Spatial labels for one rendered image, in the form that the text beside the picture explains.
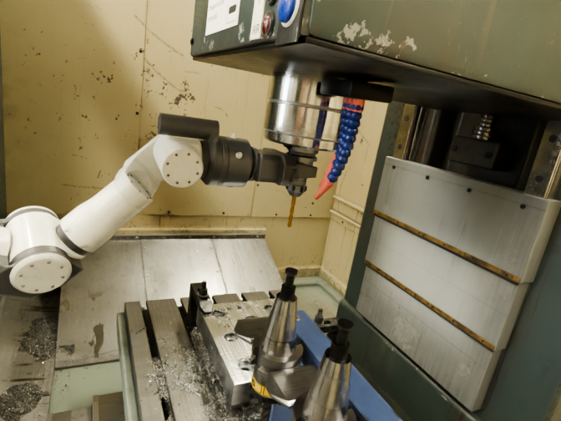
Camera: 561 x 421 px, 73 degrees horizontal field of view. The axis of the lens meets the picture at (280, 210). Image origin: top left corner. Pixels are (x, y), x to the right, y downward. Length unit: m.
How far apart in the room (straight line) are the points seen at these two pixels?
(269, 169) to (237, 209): 1.18
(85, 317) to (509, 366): 1.28
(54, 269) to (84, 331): 0.86
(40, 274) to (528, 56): 0.71
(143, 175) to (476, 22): 0.53
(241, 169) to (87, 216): 0.25
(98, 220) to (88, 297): 0.94
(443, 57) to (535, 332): 0.67
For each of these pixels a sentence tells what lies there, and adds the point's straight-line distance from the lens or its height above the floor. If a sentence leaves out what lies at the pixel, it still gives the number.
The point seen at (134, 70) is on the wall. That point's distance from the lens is 1.65.
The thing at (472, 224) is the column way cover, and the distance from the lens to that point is 0.98.
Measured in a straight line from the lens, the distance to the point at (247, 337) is 0.52.
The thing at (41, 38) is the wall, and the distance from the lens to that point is 1.66.
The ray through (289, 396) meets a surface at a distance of 0.45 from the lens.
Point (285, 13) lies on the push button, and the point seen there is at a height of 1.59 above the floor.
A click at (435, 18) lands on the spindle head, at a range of 0.46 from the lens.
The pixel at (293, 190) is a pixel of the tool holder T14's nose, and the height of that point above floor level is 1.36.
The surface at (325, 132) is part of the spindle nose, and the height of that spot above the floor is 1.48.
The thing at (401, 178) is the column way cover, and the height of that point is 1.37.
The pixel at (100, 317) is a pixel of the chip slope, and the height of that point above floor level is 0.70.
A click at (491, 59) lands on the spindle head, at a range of 0.52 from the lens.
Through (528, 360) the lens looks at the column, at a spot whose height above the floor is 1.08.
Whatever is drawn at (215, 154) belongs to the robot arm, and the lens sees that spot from 0.64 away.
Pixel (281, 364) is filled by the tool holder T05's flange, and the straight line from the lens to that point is 0.47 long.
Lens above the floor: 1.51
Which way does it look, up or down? 15 degrees down
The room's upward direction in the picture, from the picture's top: 9 degrees clockwise
